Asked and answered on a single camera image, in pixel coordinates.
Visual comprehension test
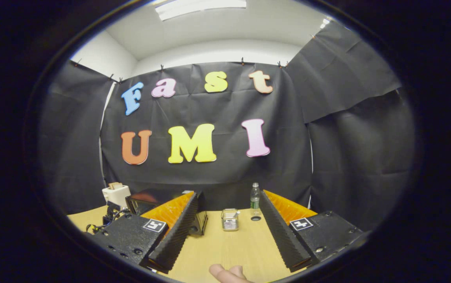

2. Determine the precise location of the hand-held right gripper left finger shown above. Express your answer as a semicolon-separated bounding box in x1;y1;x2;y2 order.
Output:
91;191;199;274

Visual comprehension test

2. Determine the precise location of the white toaster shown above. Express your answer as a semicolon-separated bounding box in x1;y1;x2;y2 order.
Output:
102;185;131;209

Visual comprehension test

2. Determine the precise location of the metal wire basket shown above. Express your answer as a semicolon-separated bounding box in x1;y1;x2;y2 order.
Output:
221;208;240;232

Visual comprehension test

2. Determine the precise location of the long ceiling light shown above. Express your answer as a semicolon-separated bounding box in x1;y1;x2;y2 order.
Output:
155;0;247;21

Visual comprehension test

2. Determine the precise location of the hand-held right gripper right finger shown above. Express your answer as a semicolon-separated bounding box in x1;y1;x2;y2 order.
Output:
259;190;367;273

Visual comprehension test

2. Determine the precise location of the black electric oven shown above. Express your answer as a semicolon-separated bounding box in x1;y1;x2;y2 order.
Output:
125;191;209;236

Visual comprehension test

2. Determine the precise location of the black backdrop cloth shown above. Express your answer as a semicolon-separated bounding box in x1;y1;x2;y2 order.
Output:
37;20;416;232

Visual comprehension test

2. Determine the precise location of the clear plastic bottle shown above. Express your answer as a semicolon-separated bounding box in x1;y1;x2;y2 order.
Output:
250;182;261;217

